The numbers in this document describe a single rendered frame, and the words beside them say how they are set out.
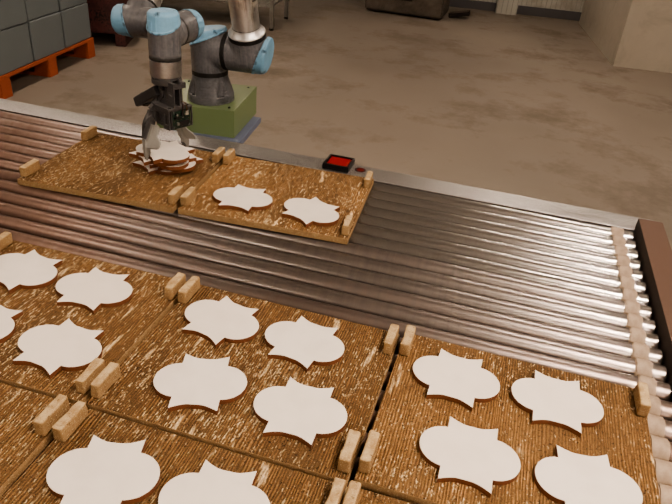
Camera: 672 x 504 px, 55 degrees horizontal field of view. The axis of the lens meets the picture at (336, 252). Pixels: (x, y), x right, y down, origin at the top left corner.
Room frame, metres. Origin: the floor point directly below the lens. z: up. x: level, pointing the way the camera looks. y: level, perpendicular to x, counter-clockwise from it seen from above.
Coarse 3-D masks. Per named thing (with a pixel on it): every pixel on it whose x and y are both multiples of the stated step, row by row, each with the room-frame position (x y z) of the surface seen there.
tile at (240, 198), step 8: (216, 192) 1.42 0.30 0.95; (224, 192) 1.42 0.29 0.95; (232, 192) 1.42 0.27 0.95; (240, 192) 1.43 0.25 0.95; (248, 192) 1.43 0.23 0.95; (256, 192) 1.44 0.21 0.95; (264, 192) 1.45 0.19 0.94; (216, 200) 1.38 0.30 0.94; (224, 200) 1.38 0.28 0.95; (232, 200) 1.38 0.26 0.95; (240, 200) 1.38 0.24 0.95; (248, 200) 1.39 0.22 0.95; (256, 200) 1.39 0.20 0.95; (264, 200) 1.40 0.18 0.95; (224, 208) 1.36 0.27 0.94; (232, 208) 1.36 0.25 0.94; (240, 208) 1.35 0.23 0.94; (248, 208) 1.35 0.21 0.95; (256, 208) 1.36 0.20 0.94; (264, 208) 1.37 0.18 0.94
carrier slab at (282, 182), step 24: (240, 168) 1.60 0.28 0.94; (264, 168) 1.61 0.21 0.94; (288, 168) 1.62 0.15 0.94; (288, 192) 1.48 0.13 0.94; (312, 192) 1.49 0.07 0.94; (336, 192) 1.50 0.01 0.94; (360, 192) 1.51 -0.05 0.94; (192, 216) 1.33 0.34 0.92; (216, 216) 1.32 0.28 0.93; (240, 216) 1.32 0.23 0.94; (264, 216) 1.34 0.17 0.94; (336, 240) 1.27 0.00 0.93
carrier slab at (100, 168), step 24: (96, 144) 1.67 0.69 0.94; (120, 144) 1.68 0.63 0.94; (48, 168) 1.49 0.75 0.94; (72, 168) 1.50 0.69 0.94; (96, 168) 1.51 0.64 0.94; (120, 168) 1.53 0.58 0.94; (216, 168) 1.60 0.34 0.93; (72, 192) 1.39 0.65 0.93; (96, 192) 1.38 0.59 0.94; (120, 192) 1.39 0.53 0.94; (144, 192) 1.40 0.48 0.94; (168, 192) 1.41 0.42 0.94
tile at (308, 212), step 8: (288, 200) 1.41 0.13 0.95; (296, 200) 1.41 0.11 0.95; (304, 200) 1.42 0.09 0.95; (312, 200) 1.42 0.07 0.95; (288, 208) 1.37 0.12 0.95; (296, 208) 1.37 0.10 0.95; (304, 208) 1.37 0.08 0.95; (312, 208) 1.38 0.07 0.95; (320, 208) 1.38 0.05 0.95; (328, 208) 1.39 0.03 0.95; (336, 208) 1.39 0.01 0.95; (288, 216) 1.34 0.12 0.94; (296, 216) 1.33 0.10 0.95; (304, 216) 1.33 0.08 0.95; (312, 216) 1.34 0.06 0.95; (320, 216) 1.34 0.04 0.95; (328, 216) 1.34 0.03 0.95; (336, 216) 1.35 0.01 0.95; (304, 224) 1.31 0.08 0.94; (312, 224) 1.32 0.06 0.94; (320, 224) 1.31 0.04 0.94; (328, 224) 1.32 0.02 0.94
